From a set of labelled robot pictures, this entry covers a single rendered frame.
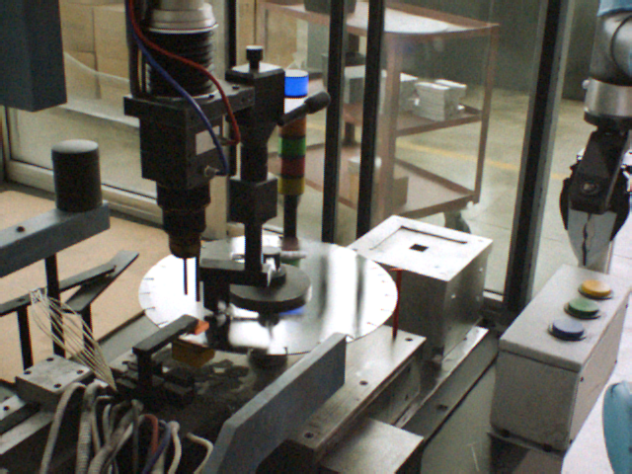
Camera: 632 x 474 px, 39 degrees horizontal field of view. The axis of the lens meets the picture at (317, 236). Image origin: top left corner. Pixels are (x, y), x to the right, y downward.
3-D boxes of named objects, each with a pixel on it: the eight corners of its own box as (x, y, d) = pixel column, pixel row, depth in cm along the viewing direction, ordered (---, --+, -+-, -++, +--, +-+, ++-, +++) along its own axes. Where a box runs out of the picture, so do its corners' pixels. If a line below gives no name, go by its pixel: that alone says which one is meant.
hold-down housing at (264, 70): (255, 209, 106) (256, 39, 98) (284, 220, 103) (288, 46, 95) (221, 222, 102) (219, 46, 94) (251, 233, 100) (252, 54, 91)
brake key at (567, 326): (556, 327, 120) (558, 314, 119) (585, 336, 118) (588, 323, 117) (546, 340, 117) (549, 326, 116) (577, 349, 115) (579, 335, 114)
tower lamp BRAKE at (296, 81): (288, 87, 138) (288, 68, 137) (313, 92, 136) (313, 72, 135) (273, 93, 134) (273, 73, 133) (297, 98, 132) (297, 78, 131)
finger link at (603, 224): (616, 258, 123) (628, 197, 119) (605, 275, 118) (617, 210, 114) (593, 253, 124) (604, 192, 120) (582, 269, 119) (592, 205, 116)
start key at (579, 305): (571, 307, 126) (573, 294, 125) (599, 315, 124) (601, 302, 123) (562, 318, 122) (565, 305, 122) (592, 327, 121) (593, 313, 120)
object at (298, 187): (286, 184, 144) (286, 166, 143) (310, 190, 142) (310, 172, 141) (271, 192, 141) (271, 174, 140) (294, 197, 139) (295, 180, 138)
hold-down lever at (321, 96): (286, 106, 104) (287, 82, 103) (333, 115, 101) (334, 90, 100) (248, 120, 97) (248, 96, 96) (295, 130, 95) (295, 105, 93)
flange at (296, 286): (328, 284, 116) (329, 267, 115) (276, 316, 107) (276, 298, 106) (262, 261, 122) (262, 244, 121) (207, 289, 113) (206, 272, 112)
